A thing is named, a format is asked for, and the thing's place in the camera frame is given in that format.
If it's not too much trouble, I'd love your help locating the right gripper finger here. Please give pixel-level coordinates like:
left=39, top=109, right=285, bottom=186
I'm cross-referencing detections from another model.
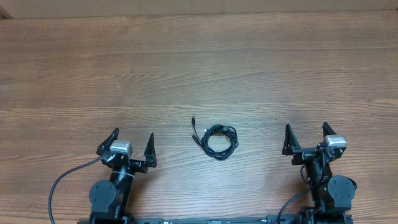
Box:
left=322, top=122, right=336, bottom=138
left=282, top=123, right=300, bottom=156

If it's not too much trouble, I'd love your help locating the black usb cable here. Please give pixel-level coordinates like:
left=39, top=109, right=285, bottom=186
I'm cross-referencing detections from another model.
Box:
left=190, top=115, right=239, bottom=161

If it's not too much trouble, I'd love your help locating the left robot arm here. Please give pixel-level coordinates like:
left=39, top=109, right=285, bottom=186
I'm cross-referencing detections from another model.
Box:
left=89, top=128, right=157, bottom=223

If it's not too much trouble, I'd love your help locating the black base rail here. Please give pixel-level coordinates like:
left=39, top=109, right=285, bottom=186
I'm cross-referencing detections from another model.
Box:
left=78, top=215, right=298, bottom=224

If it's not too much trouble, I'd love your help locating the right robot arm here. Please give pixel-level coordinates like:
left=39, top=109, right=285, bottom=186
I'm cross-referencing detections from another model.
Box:
left=277, top=122, right=357, bottom=224

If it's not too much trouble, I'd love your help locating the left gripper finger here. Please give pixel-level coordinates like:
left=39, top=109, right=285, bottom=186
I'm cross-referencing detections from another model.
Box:
left=144, top=133, right=157, bottom=167
left=96, top=128, right=119, bottom=156

